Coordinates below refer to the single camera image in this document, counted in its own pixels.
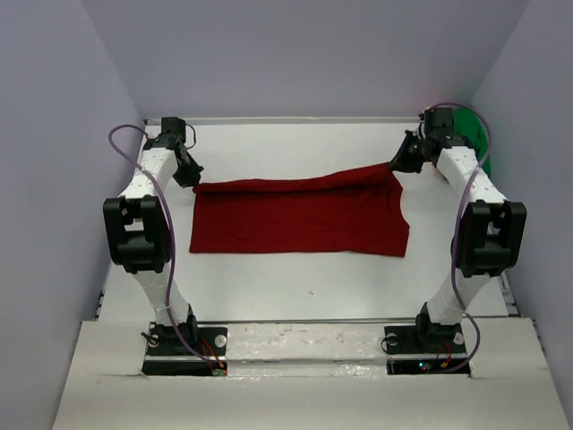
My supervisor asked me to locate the red t-shirt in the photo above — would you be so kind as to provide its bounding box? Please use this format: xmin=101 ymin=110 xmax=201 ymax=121
xmin=189 ymin=163 xmax=409 ymax=258

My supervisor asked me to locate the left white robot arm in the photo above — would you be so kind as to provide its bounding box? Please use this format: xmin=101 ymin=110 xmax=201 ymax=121
xmin=103 ymin=116 xmax=206 ymax=360

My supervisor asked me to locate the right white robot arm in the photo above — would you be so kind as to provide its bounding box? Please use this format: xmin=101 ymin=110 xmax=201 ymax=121
xmin=381 ymin=102 xmax=527 ymax=355

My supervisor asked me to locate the green t-shirt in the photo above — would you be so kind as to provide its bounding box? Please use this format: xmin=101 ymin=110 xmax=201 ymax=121
xmin=453 ymin=107 xmax=489 ymax=160

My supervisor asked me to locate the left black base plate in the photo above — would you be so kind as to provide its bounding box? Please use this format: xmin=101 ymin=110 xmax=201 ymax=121
xmin=141 ymin=322 xmax=228 ymax=377

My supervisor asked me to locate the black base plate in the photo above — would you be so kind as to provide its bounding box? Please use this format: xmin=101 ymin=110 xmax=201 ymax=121
xmin=141 ymin=322 xmax=228 ymax=377
xmin=381 ymin=324 xmax=470 ymax=376

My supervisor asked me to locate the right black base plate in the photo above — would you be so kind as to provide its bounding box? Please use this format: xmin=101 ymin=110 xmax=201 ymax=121
xmin=381 ymin=324 xmax=470 ymax=376

